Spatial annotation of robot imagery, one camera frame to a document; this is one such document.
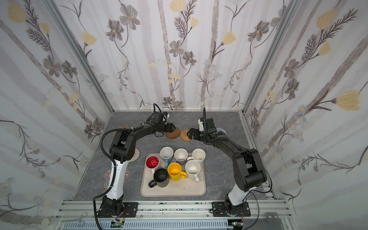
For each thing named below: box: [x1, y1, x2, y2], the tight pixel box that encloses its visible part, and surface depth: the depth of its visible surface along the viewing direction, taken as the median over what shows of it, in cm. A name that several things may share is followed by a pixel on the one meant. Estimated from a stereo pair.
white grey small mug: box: [173, 147, 193, 166], surface depth 89 cm
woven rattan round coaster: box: [180, 128, 192, 142], surface depth 107 cm
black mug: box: [148, 168, 170, 188], surface depth 80 cm
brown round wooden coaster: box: [165, 127, 181, 139], surface depth 106 cm
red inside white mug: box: [145, 155, 160, 174], surface depth 86 cm
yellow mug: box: [167, 161, 188, 182], surface depth 83 cm
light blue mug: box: [159, 146, 174, 168], surface depth 88 cm
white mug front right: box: [184, 160, 201, 183], surface depth 84 cm
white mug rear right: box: [191, 148, 207, 164], surface depth 88 cm
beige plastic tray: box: [140, 163, 207, 197], surface depth 83 cm
